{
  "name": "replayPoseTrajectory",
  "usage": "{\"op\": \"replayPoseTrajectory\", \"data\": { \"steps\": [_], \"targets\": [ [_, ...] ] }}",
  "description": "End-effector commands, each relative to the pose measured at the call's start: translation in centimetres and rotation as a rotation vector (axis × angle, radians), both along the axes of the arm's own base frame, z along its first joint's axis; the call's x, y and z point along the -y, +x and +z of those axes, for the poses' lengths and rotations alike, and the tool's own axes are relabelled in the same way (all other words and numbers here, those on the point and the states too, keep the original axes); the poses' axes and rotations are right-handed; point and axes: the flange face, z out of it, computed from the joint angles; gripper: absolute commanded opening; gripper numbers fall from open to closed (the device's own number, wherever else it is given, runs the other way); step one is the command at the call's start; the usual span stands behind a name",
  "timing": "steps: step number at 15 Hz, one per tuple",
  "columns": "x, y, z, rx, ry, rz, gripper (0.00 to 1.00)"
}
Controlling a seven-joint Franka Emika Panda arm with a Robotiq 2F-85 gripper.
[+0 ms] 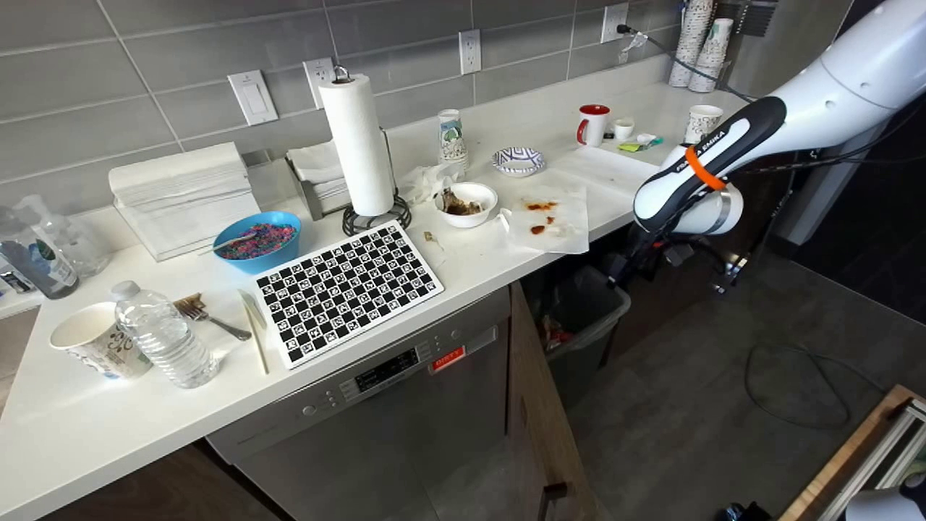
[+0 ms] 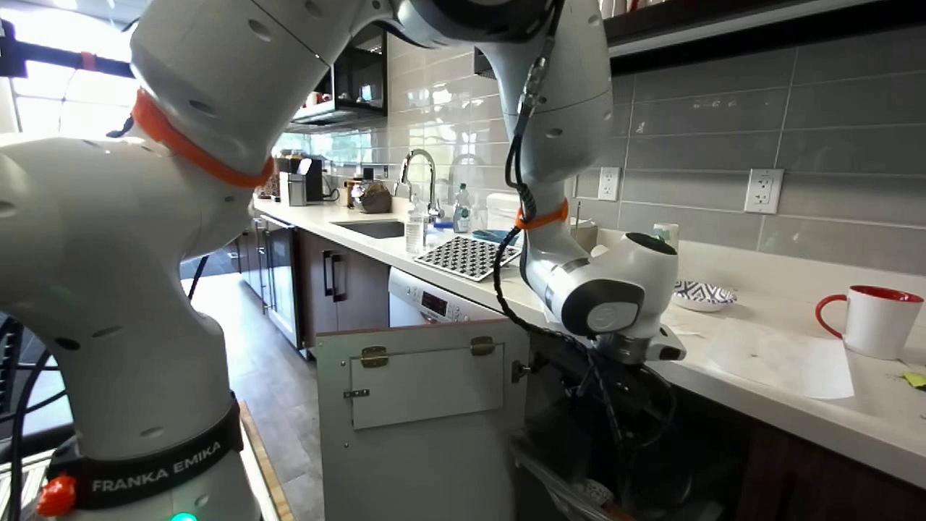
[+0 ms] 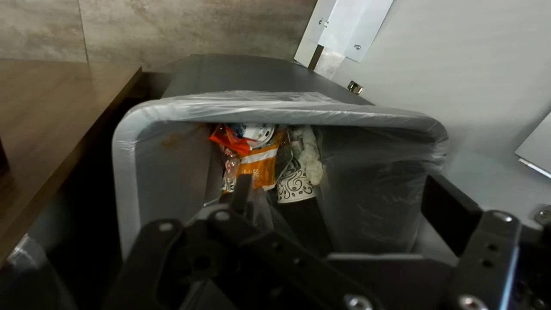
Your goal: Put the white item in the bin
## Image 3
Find orange snack wrapper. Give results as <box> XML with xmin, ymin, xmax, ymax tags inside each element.
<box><xmin>220</xmin><ymin>131</ymin><xmax>285</xmax><ymax>194</ymax></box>

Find red snack wrapper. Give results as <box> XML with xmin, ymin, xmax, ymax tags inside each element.
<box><xmin>206</xmin><ymin>122</ymin><xmax>254</xmax><ymax>160</ymax></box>

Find crumpled white tissue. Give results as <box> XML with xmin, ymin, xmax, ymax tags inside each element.
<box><xmin>285</xmin><ymin>125</ymin><xmax>325</xmax><ymax>186</ymax></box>

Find patterned white paper wrapper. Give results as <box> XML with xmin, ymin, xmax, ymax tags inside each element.
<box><xmin>275</xmin><ymin>153</ymin><xmax>318</xmax><ymax>205</ymax></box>

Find brown cabinet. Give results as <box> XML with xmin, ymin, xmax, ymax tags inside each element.
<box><xmin>0</xmin><ymin>58</ymin><xmax>142</xmax><ymax>263</ymax></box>

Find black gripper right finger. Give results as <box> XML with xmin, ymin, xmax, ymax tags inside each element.
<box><xmin>423</xmin><ymin>170</ymin><xmax>551</xmax><ymax>310</ymax></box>

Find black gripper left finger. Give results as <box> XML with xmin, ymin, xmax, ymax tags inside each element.
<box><xmin>101</xmin><ymin>174</ymin><xmax>380</xmax><ymax>310</ymax></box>

